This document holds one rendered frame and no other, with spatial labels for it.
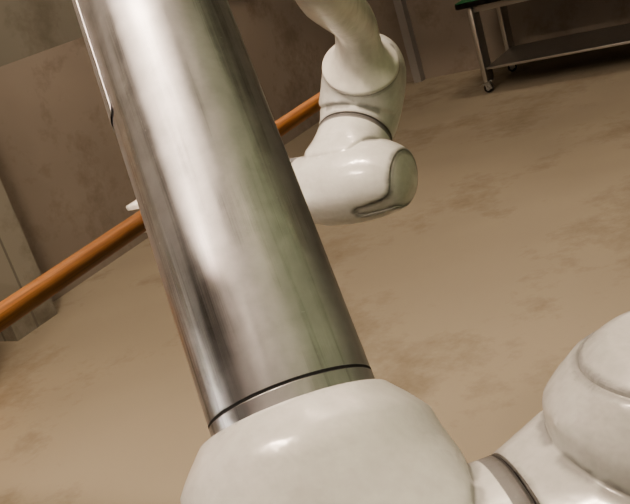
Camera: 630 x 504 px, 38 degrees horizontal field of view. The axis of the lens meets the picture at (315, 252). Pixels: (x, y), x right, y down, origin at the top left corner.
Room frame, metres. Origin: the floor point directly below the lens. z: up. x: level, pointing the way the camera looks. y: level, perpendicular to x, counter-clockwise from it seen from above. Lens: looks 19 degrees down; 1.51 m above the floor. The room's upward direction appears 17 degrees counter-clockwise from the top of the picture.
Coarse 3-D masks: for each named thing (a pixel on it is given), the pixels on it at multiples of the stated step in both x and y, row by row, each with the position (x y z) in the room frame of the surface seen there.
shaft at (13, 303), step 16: (288, 112) 1.70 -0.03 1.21; (304, 112) 1.71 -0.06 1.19; (288, 128) 1.65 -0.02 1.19; (128, 224) 1.24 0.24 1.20; (96, 240) 1.19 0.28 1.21; (112, 240) 1.20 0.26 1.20; (128, 240) 1.23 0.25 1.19; (80, 256) 1.15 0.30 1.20; (96, 256) 1.17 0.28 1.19; (48, 272) 1.11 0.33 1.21; (64, 272) 1.12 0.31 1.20; (80, 272) 1.14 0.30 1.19; (32, 288) 1.07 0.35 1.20; (48, 288) 1.09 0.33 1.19; (0, 304) 1.04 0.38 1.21; (16, 304) 1.04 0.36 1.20; (32, 304) 1.06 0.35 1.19; (0, 320) 1.01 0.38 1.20; (16, 320) 1.04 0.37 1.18
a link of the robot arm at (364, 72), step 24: (312, 0) 0.91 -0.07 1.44; (336, 0) 0.91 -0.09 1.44; (360, 0) 1.00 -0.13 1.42; (336, 24) 0.97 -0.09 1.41; (360, 24) 1.04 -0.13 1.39; (336, 48) 1.17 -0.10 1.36; (360, 48) 1.13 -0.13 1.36; (384, 48) 1.18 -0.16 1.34; (336, 72) 1.17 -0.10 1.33; (360, 72) 1.16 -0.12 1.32; (384, 72) 1.16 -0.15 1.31; (336, 96) 1.18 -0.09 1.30; (360, 96) 1.16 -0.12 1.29; (384, 96) 1.16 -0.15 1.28; (384, 120) 1.16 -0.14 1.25
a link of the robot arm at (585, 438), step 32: (576, 352) 0.42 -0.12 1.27; (608, 352) 0.40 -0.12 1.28; (576, 384) 0.39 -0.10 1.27; (608, 384) 0.38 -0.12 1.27; (544, 416) 0.41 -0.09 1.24; (576, 416) 0.38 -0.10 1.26; (608, 416) 0.37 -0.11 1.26; (512, 448) 0.41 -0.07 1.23; (544, 448) 0.40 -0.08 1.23; (576, 448) 0.37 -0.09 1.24; (608, 448) 0.36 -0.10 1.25; (544, 480) 0.38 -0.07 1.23; (576, 480) 0.37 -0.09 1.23; (608, 480) 0.36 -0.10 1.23
